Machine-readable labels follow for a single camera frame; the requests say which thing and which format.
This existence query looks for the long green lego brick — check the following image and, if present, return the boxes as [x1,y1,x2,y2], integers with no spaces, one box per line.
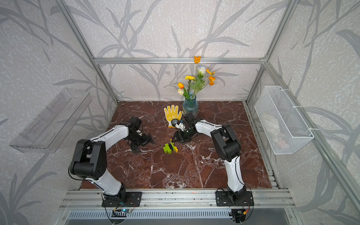
[163,142,175,154]

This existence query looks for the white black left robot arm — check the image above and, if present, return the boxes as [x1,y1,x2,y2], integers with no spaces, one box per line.
[68,123,152,197]

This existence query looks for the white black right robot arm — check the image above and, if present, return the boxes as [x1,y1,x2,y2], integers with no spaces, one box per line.
[171,120,247,201]

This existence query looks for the blue glass vase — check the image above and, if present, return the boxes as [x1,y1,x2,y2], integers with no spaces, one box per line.
[182,96,199,118]

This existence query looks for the yellow white work glove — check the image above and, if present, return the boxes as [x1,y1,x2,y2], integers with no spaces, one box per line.
[164,105,182,128]

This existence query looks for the artificial flower bouquet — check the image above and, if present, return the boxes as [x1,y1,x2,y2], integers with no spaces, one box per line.
[178,56,216,100]

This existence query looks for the left controller circuit board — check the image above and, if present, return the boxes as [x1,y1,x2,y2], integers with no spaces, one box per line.
[113,209,133,214]

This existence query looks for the controller circuit board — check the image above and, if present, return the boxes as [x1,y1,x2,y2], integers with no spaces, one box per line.
[113,209,133,214]
[229,209,249,217]

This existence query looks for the white cloth in basket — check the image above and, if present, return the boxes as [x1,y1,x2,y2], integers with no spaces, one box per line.
[261,112,280,142]

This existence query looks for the right controller circuit board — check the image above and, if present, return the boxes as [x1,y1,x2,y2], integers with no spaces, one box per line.
[229,209,249,217]

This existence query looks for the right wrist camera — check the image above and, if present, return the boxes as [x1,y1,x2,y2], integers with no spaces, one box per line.
[182,112,196,129]

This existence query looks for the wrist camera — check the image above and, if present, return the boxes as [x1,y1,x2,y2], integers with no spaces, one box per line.
[182,112,196,129]
[128,117,142,133]

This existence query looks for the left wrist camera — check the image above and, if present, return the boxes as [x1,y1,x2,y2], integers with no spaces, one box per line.
[128,117,142,133]

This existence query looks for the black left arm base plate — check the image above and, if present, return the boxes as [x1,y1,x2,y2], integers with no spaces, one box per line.
[102,192,142,208]

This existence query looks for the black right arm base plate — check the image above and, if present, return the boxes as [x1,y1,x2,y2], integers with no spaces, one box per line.
[215,190,255,207]

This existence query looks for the clear acrylic wall shelf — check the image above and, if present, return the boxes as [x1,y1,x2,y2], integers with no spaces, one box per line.
[9,88,92,153]

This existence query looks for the white wire mesh basket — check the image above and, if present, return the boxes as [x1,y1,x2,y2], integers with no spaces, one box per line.
[255,86,314,155]

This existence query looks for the aluminium front rail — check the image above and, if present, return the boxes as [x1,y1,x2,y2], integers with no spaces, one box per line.
[59,188,295,210]

